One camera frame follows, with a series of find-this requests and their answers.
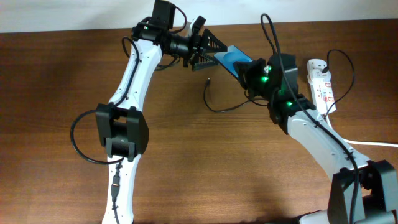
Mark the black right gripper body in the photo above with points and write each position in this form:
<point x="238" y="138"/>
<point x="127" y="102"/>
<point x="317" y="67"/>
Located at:
<point x="257" y="78"/>

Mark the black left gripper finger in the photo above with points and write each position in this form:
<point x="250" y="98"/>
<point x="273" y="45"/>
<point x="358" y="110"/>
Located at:
<point x="209" y="43"/>
<point x="202" y="61"/>

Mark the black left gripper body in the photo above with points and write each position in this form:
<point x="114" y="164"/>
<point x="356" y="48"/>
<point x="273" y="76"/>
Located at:
<point x="190" y="48"/>

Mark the blue Samsung smartphone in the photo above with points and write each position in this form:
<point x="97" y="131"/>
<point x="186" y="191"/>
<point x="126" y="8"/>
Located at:
<point x="228" y="58"/>

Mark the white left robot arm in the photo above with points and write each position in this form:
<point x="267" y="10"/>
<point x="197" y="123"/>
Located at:
<point x="122" y="128"/>

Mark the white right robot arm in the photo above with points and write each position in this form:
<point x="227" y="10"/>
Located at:
<point x="362" y="191"/>

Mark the white charger plug adapter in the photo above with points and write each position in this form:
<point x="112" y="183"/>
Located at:
<point x="319" y="76"/>

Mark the white power strip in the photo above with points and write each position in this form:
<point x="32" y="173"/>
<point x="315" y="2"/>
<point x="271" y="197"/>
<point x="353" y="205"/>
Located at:
<point x="322" y="93"/>

